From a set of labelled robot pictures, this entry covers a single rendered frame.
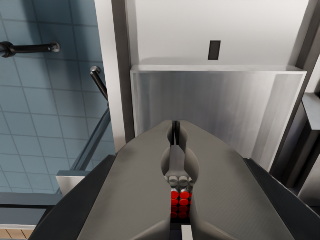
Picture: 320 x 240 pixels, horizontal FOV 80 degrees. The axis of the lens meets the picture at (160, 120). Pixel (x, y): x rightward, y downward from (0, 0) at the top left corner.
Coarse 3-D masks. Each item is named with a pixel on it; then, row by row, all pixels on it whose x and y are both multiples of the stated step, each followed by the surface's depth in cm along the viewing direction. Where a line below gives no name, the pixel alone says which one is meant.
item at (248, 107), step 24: (144, 72) 29; (168, 72) 29; (192, 72) 29; (216, 72) 29; (240, 72) 28; (264, 72) 28; (288, 72) 28; (144, 96) 34; (168, 96) 34; (192, 96) 34; (216, 96) 34; (240, 96) 34; (264, 96) 34; (288, 96) 32; (144, 120) 37; (192, 120) 36; (216, 120) 36; (240, 120) 36; (264, 120) 36; (288, 120) 32; (240, 144) 39; (264, 144) 39; (264, 168) 39
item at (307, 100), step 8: (312, 72) 31; (312, 80) 32; (312, 88) 33; (304, 96) 33; (312, 96) 33; (304, 104) 32; (312, 104) 32; (312, 112) 31; (312, 120) 31; (312, 128) 30
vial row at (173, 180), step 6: (168, 180) 44; (174, 180) 42; (180, 180) 42; (186, 180) 42; (174, 186) 41; (180, 186) 41; (186, 186) 41; (192, 186) 41; (174, 192) 40; (180, 192) 40; (186, 192) 40; (174, 198) 41; (186, 198) 40
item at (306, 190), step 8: (312, 152) 37; (312, 160) 37; (304, 168) 39; (312, 168) 37; (304, 176) 39; (312, 176) 43; (296, 184) 41; (304, 184) 39; (312, 184) 44; (296, 192) 41; (304, 192) 45; (312, 192) 45; (304, 200) 47; (312, 200) 46
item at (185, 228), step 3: (183, 225) 35; (186, 225) 35; (189, 225) 35; (183, 228) 34; (186, 228) 34; (189, 228) 34; (183, 231) 34; (186, 231) 34; (189, 231) 34; (183, 234) 33; (186, 234) 33; (189, 234) 33; (183, 237) 33; (186, 237) 33; (189, 237) 33
